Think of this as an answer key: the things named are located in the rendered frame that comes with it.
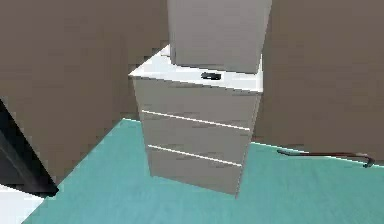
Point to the white chest of drawers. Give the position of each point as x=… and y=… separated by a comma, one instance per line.
x=196, y=140

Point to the small black remote control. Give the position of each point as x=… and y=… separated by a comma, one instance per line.
x=211, y=76

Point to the dark red curved bar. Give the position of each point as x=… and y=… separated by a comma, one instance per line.
x=333, y=155

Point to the black door frame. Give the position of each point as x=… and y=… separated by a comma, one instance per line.
x=20, y=160

